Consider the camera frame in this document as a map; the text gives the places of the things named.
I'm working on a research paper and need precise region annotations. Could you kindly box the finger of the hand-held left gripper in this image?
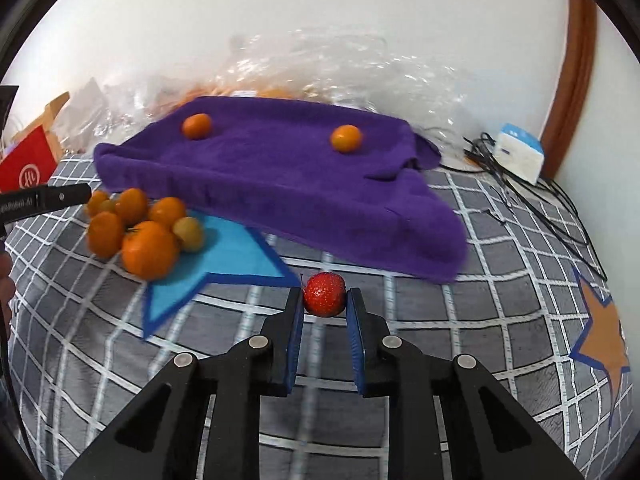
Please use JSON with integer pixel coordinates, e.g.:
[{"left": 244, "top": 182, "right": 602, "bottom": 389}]
[{"left": 39, "top": 183, "right": 94, "bottom": 211}]

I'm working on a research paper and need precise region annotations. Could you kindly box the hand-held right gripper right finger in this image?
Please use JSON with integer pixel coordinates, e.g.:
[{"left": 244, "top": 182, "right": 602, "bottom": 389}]
[{"left": 346, "top": 287, "right": 586, "bottom": 480}]

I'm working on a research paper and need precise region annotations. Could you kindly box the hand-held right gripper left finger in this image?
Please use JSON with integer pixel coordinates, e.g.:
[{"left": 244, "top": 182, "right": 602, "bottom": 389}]
[{"left": 62, "top": 287, "right": 307, "bottom": 480}]

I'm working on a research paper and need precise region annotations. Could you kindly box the red strawberry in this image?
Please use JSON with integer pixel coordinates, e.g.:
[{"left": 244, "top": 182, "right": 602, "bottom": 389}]
[{"left": 301, "top": 271, "right": 347, "bottom": 318}]

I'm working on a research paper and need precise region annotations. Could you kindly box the small tangerine with stem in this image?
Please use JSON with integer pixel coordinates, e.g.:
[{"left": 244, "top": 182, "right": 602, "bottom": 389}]
[{"left": 121, "top": 221, "right": 181, "bottom": 281}]

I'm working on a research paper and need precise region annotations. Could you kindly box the large orange kumquat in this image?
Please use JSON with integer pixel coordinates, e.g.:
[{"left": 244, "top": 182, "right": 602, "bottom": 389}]
[{"left": 148, "top": 196, "right": 188, "bottom": 228}]

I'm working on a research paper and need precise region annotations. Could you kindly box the large greenish kumquat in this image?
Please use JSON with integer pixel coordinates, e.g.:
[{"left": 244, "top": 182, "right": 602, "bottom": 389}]
[{"left": 172, "top": 216, "right": 205, "bottom": 253}]

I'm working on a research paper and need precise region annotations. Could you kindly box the person's left hand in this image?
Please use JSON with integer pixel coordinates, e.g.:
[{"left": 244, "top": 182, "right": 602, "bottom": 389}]
[{"left": 0, "top": 252, "right": 17, "bottom": 326}]

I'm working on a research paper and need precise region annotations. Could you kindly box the grey checked bedsheet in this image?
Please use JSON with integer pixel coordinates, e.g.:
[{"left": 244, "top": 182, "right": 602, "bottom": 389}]
[{"left": 6, "top": 154, "right": 635, "bottom": 480}]

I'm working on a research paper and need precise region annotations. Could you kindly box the crumpled clear plastic wrap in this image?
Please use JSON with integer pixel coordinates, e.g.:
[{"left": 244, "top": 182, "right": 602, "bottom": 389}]
[{"left": 55, "top": 76, "right": 173, "bottom": 155}]

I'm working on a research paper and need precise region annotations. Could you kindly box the purple towel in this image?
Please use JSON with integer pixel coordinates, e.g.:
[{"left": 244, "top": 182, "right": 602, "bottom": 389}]
[{"left": 93, "top": 96, "right": 468, "bottom": 285}]

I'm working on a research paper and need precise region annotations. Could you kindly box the black power plug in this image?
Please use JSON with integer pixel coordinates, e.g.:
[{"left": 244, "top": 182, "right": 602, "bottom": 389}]
[{"left": 462, "top": 131, "right": 501, "bottom": 168}]

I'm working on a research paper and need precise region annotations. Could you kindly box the white tissue pack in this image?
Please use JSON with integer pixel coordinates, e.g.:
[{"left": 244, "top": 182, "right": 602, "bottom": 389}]
[{"left": 492, "top": 123, "right": 545, "bottom": 185}]

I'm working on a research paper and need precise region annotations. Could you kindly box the large clear plastic bag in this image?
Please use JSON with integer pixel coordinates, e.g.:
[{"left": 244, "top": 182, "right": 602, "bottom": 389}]
[{"left": 165, "top": 29, "right": 478, "bottom": 136}]

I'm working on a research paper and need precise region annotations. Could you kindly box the black cable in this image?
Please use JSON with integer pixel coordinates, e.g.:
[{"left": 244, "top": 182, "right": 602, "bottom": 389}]
[{"left": 487, "top": 152, "right": 609, "bottom": 282}]

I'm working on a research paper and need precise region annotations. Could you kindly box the brown wooden door frame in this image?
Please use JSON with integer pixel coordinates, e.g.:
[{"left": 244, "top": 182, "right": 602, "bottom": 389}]
[{"left": 541, "top": 0, "right": 599, "bottom": 182}]

